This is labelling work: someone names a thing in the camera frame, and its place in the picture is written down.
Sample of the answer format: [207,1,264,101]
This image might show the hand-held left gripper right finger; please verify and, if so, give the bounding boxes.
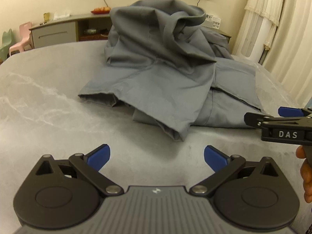
[190,145,284,197]

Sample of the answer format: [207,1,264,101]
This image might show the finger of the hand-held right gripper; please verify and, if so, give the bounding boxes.
[278,107,312,117]
[244,112,312,129]

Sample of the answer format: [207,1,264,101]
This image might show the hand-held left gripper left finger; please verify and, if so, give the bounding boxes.
[34,144,123,197]

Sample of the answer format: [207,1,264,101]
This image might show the grey pants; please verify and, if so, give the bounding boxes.
[78,0,265,142]

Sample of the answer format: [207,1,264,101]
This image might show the person's right hand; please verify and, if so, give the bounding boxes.
[296,146,312,204]

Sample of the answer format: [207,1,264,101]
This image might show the cream curtain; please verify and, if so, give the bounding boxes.
[264,0,312,108]

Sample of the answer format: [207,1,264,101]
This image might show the white standing air conditioner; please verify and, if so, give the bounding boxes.
[231,10,277,65]

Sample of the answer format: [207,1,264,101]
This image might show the bed with grey sheet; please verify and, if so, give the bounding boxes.
[0,40,309,234]

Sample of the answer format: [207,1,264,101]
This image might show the white desk boxes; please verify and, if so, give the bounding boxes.
[203,13,222,29]

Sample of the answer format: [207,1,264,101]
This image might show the white lace cover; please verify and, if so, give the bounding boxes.
[244,0,286,27]

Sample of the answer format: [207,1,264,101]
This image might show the long grey media cabinet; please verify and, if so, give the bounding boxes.
[29,12,232,54]

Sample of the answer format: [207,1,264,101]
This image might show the pink plastic chair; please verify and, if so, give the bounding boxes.
[9,22,33,56]

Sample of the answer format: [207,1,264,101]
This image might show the white paper items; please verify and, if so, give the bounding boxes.
[52,11,71,20]

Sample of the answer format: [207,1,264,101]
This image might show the green plastic chair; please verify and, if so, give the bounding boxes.
[0,29,13,65]

